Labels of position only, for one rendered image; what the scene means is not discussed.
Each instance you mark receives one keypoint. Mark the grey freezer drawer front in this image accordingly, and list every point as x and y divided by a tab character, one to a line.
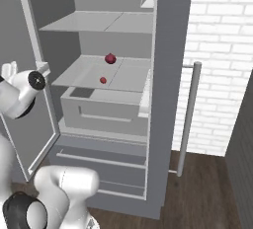
99	173

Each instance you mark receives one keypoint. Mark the dark red round fruit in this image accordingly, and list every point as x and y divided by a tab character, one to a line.
110	58

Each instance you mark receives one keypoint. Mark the grey fridge shelf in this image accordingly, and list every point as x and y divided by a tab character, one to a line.
131	75
99	22

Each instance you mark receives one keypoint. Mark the dark grey cabinet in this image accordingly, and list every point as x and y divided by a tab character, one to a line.
242	160

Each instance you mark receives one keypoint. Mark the grey fridge door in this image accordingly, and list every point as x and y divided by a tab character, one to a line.
168	75
19	29

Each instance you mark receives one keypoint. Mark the small red strawberry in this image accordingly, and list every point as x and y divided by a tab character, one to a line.
103	80

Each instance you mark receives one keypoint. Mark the grey left fridge door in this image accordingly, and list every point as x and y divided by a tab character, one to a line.
19	29

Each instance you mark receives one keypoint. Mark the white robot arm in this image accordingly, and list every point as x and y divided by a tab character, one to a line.
16	94

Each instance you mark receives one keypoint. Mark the grey right fridge door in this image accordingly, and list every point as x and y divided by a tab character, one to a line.
168	75

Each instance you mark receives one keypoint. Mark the grey fridge crisper drawer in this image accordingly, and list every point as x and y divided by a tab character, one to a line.
105	108

